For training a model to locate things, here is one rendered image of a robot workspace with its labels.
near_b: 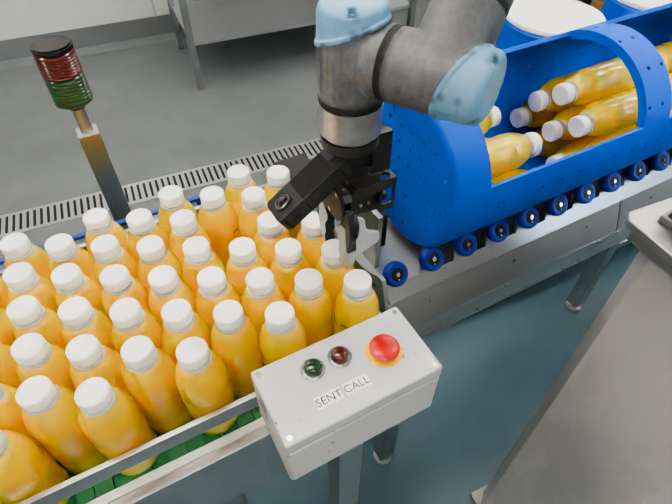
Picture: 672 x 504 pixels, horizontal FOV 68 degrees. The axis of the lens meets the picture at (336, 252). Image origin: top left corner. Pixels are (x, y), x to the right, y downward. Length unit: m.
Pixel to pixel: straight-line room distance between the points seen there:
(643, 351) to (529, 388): 1.09
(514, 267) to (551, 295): 1.18
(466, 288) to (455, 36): 0.59
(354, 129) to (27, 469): 0.54
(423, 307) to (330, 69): 0.53
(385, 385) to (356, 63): 0.34
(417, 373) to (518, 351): 1.43
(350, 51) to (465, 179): 0.31
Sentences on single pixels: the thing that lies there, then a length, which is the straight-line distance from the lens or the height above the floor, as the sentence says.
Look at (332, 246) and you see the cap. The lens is 0.73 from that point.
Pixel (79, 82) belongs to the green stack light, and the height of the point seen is 1.20.
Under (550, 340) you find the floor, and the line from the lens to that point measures 2.09.
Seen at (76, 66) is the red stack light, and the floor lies 1.22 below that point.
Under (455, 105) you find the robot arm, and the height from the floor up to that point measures 1.37.
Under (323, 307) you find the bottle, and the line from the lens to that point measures 0.71.
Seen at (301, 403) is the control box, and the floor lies 1.10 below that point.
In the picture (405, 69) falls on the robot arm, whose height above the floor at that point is 1.39.
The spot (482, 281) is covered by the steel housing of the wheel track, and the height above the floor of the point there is 0.86.
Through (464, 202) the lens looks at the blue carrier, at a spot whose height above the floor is 1.12.
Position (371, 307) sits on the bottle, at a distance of 0.71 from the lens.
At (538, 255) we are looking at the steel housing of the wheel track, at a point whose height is 0.86.
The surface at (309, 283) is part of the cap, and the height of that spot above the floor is 1.08.
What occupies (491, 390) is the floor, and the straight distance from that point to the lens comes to 1.90.
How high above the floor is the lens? 1.61
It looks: 47 degrees down
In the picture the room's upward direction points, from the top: straight up
